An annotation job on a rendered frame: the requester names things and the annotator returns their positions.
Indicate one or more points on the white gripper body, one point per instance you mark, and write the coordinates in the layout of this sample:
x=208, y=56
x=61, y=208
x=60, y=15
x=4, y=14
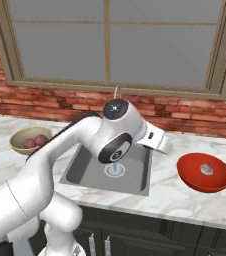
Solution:
x=164, y=143

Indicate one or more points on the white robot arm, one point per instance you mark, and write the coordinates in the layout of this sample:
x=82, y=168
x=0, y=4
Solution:
x=35, y=186

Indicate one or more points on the red bowl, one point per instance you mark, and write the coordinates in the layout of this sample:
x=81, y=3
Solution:
x=191, y=176

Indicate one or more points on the pale garlic bulb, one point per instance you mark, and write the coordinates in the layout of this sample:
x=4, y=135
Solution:
x=206, y=169

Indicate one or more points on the silver sink faucet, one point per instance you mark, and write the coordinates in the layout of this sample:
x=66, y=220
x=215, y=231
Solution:
x=117, y=92

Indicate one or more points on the grey steel sink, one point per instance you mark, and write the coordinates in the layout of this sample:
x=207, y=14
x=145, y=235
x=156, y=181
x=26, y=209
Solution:
x=85, y=170

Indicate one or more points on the olive yellow bowl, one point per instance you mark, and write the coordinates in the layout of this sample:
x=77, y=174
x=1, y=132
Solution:
x=18, y=138

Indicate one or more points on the blue water stream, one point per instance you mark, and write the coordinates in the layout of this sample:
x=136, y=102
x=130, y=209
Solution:
x=114, y=165

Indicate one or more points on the dark cupboard door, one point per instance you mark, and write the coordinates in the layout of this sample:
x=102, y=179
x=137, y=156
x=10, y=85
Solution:
x=85, y=241
x=183, y=238
x=221, y=243
x=135, y=245

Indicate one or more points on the red onion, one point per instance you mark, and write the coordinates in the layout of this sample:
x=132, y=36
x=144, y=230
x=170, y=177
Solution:
x=29, y=143
x=41, y=140

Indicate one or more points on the tan framed window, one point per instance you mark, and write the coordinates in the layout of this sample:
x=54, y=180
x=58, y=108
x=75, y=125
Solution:
x=65, y=40

